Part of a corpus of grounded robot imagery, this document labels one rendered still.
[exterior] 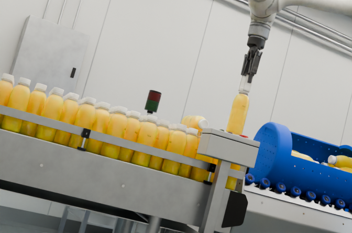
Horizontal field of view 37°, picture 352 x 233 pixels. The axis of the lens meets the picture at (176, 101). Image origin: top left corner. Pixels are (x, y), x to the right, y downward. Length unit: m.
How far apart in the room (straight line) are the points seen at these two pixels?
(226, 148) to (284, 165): 0.41
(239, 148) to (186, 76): 3.97
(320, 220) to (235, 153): 0.60
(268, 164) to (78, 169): 0.83
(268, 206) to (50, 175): 0.91
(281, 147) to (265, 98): 4.18
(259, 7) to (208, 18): 3.98
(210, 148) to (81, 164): 0.47
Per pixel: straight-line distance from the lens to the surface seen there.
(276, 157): 2.26
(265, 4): 2.12
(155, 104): 2.55
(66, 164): 1.92
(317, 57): 6.94
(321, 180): 2.38
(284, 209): 2.31
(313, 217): 2.38
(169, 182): 2.00
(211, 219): 1.98
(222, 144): 1.94
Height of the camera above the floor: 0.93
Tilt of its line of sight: 7 degrees up
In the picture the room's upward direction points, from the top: 15 degrees clockwise
